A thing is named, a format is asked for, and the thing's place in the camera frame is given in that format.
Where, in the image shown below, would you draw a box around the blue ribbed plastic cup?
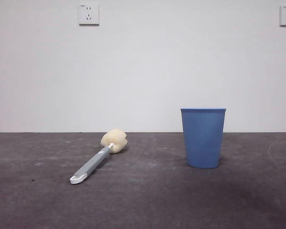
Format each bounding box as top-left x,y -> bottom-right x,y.
180,107 -> 227,169

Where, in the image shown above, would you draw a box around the grey-handled sponge cup brush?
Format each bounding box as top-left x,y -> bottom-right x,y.
70,128 -> 128,185

